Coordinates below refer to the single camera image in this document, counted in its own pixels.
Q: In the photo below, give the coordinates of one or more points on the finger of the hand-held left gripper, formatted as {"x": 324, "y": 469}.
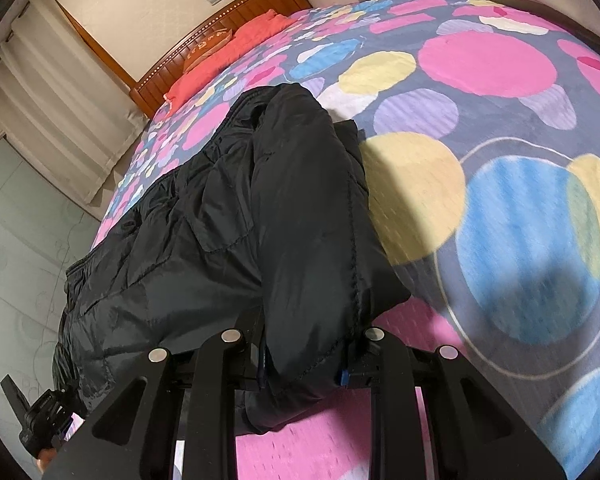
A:
{"x": 14, "y": 400}

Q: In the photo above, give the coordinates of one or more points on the small orange cushion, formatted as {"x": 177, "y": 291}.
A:
{"x": 207, "y": 47}

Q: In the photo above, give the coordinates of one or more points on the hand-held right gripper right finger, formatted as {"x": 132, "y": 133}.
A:
{"x": 395, "y": 400}

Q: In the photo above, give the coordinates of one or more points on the wooden bed headboard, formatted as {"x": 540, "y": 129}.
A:
{"x": 190, "y": 40}

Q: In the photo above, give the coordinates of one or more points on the black quilted jacket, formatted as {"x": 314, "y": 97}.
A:
{"x": 280, "y": 210}

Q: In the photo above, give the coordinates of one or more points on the frosted glass wardrobe door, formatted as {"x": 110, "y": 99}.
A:
{"x": 20, "y": 260}

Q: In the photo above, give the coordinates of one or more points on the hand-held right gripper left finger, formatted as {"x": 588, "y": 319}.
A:
{"x": 215, "y": 400}

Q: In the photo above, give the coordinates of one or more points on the person's left hand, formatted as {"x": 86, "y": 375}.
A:
{"x": 46, "y": 460}

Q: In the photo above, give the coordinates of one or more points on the bed with colourful dotted sheet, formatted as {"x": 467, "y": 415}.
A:
{"x": 480, "y": 110}

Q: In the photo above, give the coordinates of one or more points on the coral red pillow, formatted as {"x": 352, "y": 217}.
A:
{"x": 240, "y": 45}

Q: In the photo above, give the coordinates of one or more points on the cream curtain beside wardrobe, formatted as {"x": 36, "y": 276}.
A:
{"x": 55, "y": 85}

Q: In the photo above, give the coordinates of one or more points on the tall wooden wall trim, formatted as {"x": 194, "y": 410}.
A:
{"x": 97, "y": 47}

